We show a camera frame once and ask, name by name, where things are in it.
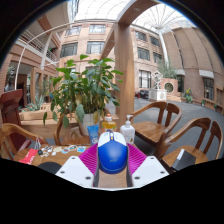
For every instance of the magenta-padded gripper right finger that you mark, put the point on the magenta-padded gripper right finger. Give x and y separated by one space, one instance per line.
148 171

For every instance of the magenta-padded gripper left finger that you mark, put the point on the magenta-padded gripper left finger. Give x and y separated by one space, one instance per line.
75 171

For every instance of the blue and white computer mouse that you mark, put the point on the blue and white computer mouse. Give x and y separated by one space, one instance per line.
112 156

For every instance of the light blue small card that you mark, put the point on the light blue small card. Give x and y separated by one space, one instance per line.
81 149

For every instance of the black notebook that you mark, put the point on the black notebook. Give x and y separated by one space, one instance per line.
184 160

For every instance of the blue squeeze tube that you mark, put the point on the blue squeeze tube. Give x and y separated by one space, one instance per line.
93 135

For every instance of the wooden armchair behind plant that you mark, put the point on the wooden armchair behind plant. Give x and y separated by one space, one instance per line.
65 130

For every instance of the empty wooden armchair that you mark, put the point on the empty wooden armchair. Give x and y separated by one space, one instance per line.
150 128

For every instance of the white pump dispenser bottle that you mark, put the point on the white pump dispenser bottle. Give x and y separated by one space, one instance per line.
128 131

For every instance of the yellow liquid bottle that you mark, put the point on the yellow liquid bottle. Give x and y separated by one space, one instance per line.
109 125

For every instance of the long wooden planter box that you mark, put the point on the long wooden planter box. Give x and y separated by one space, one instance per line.
35 116

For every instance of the wooden armchair with notebook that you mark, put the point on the wooden armchair with notebook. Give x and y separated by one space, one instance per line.
200 126

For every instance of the wooden armchair with red bag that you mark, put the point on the wooden armchair with red bag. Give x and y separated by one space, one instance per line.
13 130

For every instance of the spiky green succulent plant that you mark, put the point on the spiky green succulent plant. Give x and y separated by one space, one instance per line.
35 105

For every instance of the white sculpture on plinth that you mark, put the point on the white sculpture on plinth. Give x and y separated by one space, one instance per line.
157 90

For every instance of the large leafy potted plant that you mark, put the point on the large leafy potted plant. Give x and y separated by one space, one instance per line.
85 90

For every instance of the dark bust statue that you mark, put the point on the dark bust statue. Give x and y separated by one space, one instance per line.
10 80

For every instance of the dark red wooden pedestal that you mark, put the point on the dark red wooden pedestal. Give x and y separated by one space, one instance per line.
10 110

